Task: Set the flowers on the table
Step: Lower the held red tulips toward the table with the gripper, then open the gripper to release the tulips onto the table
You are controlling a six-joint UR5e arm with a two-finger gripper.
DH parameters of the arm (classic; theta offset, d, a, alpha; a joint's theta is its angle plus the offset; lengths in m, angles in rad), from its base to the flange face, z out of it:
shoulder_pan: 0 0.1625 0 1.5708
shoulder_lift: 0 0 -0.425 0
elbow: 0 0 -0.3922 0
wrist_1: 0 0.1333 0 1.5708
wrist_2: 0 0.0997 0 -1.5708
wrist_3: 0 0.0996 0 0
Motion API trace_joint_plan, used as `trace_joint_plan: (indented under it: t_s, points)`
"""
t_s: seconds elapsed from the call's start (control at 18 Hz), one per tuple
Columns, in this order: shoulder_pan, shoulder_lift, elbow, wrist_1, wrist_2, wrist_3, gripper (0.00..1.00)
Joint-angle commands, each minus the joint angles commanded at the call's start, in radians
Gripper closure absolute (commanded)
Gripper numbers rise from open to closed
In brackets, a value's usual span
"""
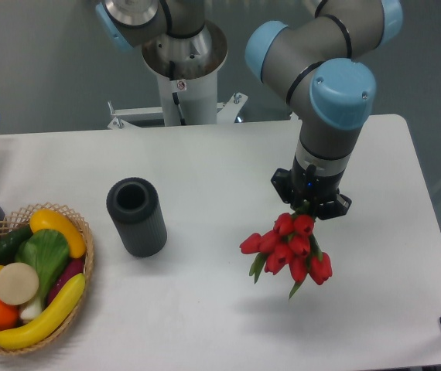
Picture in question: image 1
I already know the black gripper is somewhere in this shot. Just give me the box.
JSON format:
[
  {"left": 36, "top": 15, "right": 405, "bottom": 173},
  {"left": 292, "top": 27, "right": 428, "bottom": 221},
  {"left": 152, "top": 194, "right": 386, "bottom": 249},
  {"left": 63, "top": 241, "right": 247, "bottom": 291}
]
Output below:
[{"left": 271, "top": 164, "right": 352, "bottom": 220}]

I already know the red tulip bouquet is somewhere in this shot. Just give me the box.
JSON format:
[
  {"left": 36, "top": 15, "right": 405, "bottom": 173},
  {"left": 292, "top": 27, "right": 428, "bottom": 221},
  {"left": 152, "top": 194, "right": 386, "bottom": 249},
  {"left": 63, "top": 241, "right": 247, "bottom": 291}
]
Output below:
[{"left": 239, "top": 201, "right": 333, "bottom": 298}]

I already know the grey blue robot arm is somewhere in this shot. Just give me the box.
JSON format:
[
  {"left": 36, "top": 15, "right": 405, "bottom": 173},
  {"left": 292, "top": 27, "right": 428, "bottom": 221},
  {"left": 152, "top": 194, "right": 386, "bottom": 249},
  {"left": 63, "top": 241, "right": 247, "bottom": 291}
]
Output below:
[{"left": 95, "top": 1, "right": 403, "bottom": 220}]

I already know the dark grey ribbed vase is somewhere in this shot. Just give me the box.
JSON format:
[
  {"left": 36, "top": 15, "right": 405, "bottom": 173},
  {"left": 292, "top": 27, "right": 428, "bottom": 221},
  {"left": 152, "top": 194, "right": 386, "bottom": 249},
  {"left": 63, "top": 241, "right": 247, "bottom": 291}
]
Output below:
[{"left": 106, "top": 177, "right": 167, "bottom": 257}]

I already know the purple sweet potato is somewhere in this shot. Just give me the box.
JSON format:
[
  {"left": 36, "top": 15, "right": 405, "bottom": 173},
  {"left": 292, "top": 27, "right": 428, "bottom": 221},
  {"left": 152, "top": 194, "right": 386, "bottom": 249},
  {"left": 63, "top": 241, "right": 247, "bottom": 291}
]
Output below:
[{"left": 46, "top": 258, "right": 84, "bottom": 305}]

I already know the green bok choy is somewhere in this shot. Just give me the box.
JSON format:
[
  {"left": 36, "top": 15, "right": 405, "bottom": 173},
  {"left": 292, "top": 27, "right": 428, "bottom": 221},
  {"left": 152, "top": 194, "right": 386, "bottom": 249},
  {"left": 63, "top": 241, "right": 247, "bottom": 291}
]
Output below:
[{"left": 15, "top": 229, "right": 69, "bottom": 323}]

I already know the woven wicker basket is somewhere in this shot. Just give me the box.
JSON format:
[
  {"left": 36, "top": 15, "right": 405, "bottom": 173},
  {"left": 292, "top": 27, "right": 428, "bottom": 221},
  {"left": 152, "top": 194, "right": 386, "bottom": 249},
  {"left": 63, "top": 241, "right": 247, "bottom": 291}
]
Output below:
[{"left": 0, "top": 203, "right": 94, "bottom": 355}]

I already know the yellow banana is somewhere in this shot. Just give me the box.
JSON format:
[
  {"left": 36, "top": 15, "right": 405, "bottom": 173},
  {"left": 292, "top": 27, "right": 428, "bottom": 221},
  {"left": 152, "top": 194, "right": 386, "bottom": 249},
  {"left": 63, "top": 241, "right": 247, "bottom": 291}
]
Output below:
[{"left": 0, "top": 273, "right": 86, "bottom": 350}]

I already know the beige round radish slice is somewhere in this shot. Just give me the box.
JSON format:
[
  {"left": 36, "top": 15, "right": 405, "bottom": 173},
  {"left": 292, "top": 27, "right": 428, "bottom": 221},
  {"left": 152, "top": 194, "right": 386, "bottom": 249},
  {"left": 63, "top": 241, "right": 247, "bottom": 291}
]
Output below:
[{"left": 0, "top": 263, "right": 39, "bottom": 305}]

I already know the green cucumber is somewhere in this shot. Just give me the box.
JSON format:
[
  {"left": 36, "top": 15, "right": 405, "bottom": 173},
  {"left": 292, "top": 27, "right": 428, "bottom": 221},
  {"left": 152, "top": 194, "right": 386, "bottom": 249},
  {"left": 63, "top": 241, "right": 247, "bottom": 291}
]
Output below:
[{"left": 0, "top": 225, "right": 32, "bottom": 265}]

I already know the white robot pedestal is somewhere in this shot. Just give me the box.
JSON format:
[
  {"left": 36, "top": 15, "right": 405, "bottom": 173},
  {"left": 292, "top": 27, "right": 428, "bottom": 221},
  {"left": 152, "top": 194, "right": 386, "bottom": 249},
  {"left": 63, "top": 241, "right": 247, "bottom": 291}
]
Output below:
[{"left": 108, "top": 20, "right": 248, "bottom": 129}]

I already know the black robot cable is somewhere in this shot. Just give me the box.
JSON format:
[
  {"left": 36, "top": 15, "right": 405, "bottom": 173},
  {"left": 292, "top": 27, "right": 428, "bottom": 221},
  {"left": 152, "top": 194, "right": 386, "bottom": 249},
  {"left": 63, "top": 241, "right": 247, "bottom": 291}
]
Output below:
[{"left": 168, "top": 60, "right": 187, "bottom": 126}]

